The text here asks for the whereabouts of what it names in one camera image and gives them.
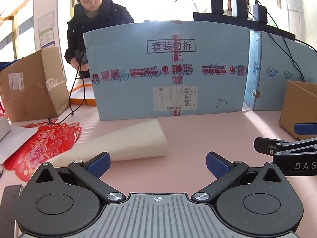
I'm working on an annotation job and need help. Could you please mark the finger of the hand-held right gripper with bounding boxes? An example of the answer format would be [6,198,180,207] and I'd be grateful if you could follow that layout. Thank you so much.
[293,122,317,136]
[254,137,317,157]

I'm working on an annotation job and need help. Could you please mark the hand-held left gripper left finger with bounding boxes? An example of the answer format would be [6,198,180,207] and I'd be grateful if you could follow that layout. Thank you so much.
[26,151,124,204]

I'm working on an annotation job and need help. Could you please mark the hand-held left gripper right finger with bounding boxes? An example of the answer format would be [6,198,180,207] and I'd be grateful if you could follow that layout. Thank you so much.
[191,151,291,204]

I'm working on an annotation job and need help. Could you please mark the white cloth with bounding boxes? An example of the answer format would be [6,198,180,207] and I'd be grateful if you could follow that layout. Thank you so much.
[51,118,168,168]

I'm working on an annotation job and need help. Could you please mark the plain brown cardboard box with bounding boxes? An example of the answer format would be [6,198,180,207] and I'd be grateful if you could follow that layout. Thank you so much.
[279,81,317,141]

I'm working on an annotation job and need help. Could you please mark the red floral fabric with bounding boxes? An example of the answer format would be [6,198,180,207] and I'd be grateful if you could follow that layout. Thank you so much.
[4,122,83,182]

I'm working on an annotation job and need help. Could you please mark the orange-edged white board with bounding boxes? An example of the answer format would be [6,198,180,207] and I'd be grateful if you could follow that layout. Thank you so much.
[69,77,96,107]

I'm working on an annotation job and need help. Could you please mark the large light blue cardboard box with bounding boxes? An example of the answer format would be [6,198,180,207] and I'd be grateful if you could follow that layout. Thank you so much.
[83,20,250,122]

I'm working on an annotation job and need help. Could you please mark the dark flat device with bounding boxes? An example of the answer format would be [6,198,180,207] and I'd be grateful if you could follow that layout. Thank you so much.
[0,185,24,238]

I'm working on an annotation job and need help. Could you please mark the taped brown cardboard box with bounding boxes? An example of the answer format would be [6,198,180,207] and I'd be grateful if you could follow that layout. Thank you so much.
[0,47,70,123]

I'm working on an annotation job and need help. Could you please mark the white flat box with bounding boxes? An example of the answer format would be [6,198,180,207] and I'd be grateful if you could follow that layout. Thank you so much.
[0,116,12,140]

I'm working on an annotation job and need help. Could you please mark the white air conditioner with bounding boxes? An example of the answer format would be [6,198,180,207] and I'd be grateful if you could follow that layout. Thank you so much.
[286,0,304,35]

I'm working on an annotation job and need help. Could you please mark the black power adapter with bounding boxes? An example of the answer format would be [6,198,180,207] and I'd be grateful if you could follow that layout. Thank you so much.
[253,1,268,25]
[231,0,248,18]
[210,0,223,14]

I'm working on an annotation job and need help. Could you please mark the black power adapters with cables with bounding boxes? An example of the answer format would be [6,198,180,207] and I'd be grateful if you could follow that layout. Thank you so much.
[248,0,306,82]

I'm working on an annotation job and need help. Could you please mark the black cable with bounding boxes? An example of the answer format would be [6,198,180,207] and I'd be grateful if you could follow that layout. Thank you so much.
[48,51,87,125]

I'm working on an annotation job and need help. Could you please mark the wall poster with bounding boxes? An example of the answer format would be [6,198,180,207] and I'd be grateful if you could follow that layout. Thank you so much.
[38,11,55,49]

